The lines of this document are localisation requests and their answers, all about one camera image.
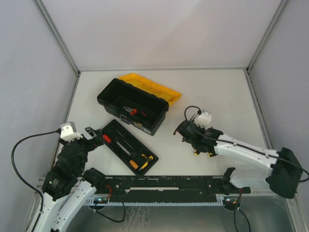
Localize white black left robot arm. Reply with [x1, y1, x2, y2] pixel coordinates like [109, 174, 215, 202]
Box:
[28, 122, 105, 232]

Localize black orange combination pliers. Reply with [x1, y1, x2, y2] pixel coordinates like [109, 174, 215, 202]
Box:
[123, 106, 146, 117]

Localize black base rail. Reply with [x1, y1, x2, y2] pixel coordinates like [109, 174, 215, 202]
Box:
[105, 175, 251, 195]

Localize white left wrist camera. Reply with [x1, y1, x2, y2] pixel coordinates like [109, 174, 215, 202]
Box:
[60, 122, 83, 142]

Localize base black cable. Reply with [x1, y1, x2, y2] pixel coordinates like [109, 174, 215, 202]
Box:
[233, 190, 252, 232]
[93, 189, 126, 223]

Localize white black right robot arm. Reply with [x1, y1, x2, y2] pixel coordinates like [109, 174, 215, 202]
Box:
[175, 120, 304, 199]

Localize red handled screwdriver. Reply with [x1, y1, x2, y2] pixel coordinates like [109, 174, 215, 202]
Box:
[102, 134, 136, 160]

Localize black toolbox tray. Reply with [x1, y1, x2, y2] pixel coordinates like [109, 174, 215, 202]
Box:
[102, 119, 159, 177]

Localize yellow black small screwdriver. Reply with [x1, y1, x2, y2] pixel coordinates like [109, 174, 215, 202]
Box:
[140, 154, 154, 170]

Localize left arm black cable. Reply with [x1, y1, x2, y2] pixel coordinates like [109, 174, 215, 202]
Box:
[11, 129, 61, 232]

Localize yellow black plastic toolbox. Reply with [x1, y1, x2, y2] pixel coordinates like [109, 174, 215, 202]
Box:
[97, 73, 182, 136]

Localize left base black cable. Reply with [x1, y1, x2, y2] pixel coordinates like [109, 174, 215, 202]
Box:
[93, 189, 126, 223]

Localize right base black cable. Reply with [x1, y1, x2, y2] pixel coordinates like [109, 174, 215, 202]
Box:
[233, 190, 252, 232]

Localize grey cable duct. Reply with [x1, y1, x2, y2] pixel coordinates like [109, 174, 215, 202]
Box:
[84, 194, 224, 207]

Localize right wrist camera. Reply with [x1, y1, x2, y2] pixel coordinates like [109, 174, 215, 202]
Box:
[192, 110, 212, 129]

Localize thin metal rod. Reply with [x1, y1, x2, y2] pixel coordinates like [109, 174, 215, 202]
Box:
[117, 131, 137, 156]

